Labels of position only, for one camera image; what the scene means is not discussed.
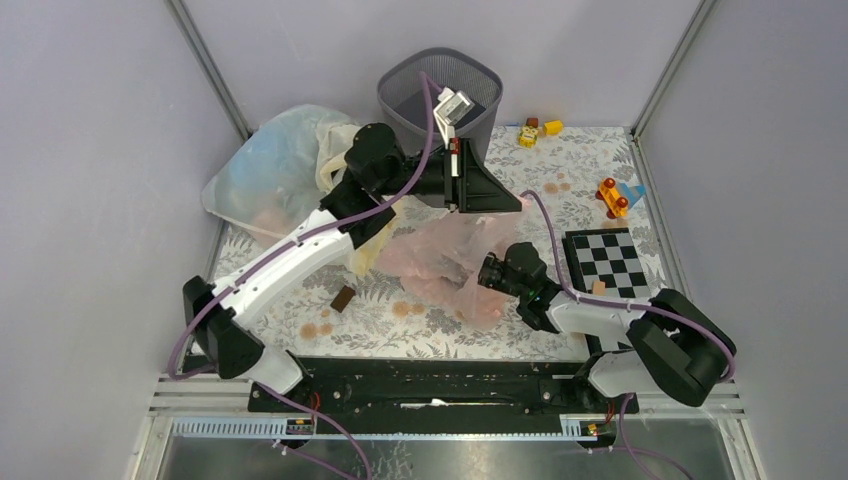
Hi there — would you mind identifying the grey mesh trash bin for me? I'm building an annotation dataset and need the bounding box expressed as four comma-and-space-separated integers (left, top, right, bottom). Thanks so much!
377, 47, 503, 159

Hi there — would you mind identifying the blue triangular toy piece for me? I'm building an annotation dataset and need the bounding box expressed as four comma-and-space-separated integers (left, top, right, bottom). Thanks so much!
618, 182, 646, 209

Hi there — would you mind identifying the pink plastic trash bag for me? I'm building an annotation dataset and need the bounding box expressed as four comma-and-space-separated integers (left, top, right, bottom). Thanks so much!
372, 198, 526, 330

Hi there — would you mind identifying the yellow toy figure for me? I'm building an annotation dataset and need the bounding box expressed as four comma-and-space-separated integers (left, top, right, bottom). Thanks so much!
518, 125, 539, 148

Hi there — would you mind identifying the clear yellowish plastic bag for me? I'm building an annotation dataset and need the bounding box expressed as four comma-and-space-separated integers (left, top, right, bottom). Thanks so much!
201, 104, 360, 249

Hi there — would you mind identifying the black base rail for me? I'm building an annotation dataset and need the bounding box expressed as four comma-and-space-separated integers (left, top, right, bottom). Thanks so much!
286, 357, 639, 436

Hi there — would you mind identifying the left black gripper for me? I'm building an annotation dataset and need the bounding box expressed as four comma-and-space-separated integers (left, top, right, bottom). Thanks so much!
377, 137, 524, 213

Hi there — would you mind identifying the orange toy car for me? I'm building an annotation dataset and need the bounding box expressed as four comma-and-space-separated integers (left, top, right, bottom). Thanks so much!
595, 177, 630, 219

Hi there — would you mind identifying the yellow toy cube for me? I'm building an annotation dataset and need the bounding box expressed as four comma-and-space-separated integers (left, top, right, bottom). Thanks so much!
542, 120, 564, 136

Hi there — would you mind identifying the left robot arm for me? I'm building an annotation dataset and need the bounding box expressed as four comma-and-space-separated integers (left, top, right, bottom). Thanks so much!
183, 123, 522, 411

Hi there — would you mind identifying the floral patterned table mat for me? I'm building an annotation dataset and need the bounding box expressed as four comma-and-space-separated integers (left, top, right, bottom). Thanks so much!
252, 126, 668, 361

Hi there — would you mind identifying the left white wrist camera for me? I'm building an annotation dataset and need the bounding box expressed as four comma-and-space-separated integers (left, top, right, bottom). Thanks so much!
433, 87, 475, 145

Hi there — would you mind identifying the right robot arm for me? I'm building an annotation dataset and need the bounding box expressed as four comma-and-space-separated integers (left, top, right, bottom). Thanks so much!
478, 242, 736, 412

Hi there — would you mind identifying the tan wooden block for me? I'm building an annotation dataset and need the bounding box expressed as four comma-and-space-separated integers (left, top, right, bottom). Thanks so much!
591, 280, 606, 297

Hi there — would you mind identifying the black white checkerboard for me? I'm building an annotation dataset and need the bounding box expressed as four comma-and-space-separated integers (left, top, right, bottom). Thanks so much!
561, 228, 651, 299

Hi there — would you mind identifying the small brown rectangular chip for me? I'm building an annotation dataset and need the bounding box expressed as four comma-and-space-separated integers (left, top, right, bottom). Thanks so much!
330, 286, 356, 313

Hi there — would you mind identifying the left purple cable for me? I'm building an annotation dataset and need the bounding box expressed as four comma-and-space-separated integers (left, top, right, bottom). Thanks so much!
166, 71, 446, 480

